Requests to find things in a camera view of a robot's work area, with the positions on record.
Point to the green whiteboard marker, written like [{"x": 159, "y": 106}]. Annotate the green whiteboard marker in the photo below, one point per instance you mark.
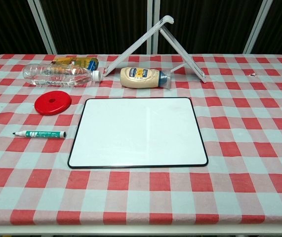
[{"x": 42, "y": 134}]

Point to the white dry-erase board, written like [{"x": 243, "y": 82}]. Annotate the white dry-erase board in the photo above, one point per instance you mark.
[{"x": 138, "y": 133}]

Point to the mayonnaise squeeze bottle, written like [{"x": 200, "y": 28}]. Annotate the mayonnaise squeeze bottle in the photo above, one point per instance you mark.
[{"x": 140, "y": 79}]

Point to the white folding stand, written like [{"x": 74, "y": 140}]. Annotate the white folding stand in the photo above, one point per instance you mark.
[{"x": 140, "y": 41}]

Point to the red white checkered tablecloth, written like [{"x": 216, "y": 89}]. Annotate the red white checkered tablecloth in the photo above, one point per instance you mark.
[{"x": 229, "y": 148}]

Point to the yellow and blue snack packet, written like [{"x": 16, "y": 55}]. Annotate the yellow and blue snack packet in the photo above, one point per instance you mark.
[{"x": 66, "y": 60}]

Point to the clear plastic water bottle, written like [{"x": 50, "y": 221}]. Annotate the clear plastic water bottle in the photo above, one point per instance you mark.
[{"x": 56, "y": 75}]

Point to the red round plastic lid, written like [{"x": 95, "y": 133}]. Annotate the red round plastic lid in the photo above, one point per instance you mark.
[{"x": 44, "y": 106}]

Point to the small paper scrap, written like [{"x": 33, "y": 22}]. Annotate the small paper scrap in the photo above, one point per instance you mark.
[{"x": 252, "y": 74}]

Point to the white upright frame post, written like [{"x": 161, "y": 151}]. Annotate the white upright frame post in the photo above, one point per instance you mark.
[{"x": 152, "y": 10}]

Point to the white slanted frame post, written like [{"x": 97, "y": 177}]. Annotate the white slanted frame post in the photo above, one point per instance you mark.
[
  {"x": 258, "y": 24},
  {"x": 45, "y": 32}
]

